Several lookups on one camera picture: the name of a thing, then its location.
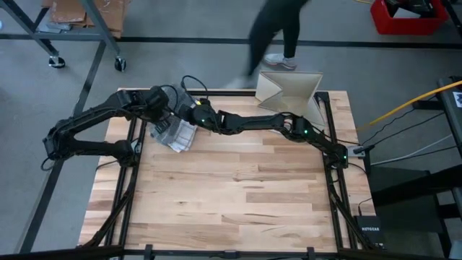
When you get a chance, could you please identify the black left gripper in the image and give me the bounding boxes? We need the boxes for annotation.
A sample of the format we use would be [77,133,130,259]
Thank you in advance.
[146,85,175,133]

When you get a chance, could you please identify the grey towel white grid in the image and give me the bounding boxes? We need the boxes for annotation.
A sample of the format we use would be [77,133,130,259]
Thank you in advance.
[149,84,199,151]

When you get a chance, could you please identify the beige fabric storage box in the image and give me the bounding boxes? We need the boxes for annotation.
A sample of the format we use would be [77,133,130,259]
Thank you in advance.
[254,71,326,128]

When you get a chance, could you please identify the grey metal cart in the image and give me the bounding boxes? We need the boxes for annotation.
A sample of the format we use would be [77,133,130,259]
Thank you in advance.
[0,0,127,72]

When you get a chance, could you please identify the person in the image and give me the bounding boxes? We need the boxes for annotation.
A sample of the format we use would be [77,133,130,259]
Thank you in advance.
[223,0,312,90]

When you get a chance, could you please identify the brown cardboard sheets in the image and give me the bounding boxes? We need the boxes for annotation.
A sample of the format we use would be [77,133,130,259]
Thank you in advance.
[41,0,131,39]

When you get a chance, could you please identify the red plastic bin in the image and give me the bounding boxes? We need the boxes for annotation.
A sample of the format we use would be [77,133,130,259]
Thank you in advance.
[370,0,450,36]

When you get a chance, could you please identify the black side stand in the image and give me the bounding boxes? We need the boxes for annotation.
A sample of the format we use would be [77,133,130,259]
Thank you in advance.
[367,164,462,254]

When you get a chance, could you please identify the black aluminium rig frame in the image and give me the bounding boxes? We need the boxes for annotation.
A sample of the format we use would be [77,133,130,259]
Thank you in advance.
[77,81,362,260]

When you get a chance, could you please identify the black Netgear switch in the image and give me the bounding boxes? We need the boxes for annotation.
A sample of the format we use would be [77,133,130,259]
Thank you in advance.
[353,214,385,247]

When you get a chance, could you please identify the yellow cable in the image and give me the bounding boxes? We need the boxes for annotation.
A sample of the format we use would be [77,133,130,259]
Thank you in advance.
[355,79,462,131]

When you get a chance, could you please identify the black cable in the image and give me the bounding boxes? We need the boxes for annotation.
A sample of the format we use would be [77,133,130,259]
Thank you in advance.
[360,108,447,146]

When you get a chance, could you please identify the grey cable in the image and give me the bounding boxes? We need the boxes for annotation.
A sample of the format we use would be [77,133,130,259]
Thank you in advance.
[371,133,454,167]

